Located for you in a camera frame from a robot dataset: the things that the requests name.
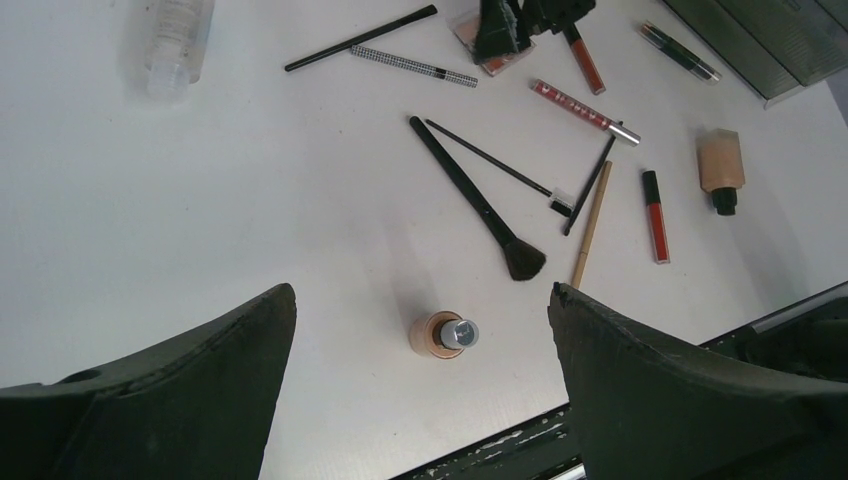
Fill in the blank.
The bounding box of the checkered eyeliner pencil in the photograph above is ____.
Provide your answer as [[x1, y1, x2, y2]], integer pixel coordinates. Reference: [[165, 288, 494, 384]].
[[349, 45, 479, 88]]

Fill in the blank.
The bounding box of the peach foundation bottle silver pump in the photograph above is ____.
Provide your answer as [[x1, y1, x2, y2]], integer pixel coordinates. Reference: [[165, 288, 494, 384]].
[[408, 311, 480, 360]]

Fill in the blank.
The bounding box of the clear plastic bottle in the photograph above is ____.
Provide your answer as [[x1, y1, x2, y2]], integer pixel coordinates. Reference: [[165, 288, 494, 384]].
[[145, 0, 216, 102]]

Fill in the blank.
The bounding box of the red black liquid lipstick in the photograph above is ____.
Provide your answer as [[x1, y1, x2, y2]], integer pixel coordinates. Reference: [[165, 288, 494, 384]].
[[641, 170, 670, 264]]

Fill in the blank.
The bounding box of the clear acrylic makeup organizer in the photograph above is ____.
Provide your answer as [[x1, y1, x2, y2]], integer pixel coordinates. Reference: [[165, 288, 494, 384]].
[[666, 0, 847, 105]]

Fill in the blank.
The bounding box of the orange-red lip gloss tube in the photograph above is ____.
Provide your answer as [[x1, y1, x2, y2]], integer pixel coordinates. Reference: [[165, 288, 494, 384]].
[[563, 24, 606, 95]]

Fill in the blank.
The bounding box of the gold slim pencil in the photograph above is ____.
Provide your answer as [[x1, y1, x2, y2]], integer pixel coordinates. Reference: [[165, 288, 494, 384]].
[[571, 161, 613, 288]]

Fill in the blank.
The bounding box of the dark green lipstick pencil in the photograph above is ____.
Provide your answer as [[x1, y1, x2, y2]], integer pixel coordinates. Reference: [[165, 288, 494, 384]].
[[639, 22, 722, 85]]

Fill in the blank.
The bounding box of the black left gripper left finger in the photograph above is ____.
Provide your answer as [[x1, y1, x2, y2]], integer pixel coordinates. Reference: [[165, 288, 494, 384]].
[[1, 284, 297, 479]]

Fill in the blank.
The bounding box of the red glitter lip gloss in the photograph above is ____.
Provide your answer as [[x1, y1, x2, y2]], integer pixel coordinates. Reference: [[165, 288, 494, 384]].
[[531, 79, 641, 146]]

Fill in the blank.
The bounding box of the nine-pan eyeshadow palette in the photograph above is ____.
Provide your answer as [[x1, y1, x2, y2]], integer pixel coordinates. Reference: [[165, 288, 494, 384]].
[[448, 11, 536, 77]]

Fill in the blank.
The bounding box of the thin black angled brush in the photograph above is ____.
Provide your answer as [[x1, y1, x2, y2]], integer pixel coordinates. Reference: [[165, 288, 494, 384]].
[[425, 119, 576, 219]]

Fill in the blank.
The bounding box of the large black powder brush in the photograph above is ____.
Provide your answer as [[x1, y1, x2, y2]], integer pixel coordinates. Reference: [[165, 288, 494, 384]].
[[408, 116, 547, 281]]

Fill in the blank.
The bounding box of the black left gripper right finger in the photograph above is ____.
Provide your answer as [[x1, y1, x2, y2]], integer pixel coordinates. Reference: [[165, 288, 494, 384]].
[[548, 282, 848, 480]]

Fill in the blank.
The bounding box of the beige foundation bottle black cap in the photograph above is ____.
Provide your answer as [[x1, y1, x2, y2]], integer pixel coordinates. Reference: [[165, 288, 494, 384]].
[[696, 129, 746, 216]]

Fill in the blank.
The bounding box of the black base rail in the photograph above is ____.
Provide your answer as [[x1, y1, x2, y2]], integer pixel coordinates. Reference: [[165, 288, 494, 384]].
[[390, 281, 848, 480]]

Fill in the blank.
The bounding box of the black slim liner brush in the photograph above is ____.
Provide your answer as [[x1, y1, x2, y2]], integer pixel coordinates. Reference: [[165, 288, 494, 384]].
[[563, 135, 616, 236]]

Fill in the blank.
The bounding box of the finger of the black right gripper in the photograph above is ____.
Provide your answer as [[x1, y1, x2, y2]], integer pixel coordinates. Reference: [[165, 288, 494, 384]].
[[473, 0, 524, 65], [521, 0, 596, 36]]

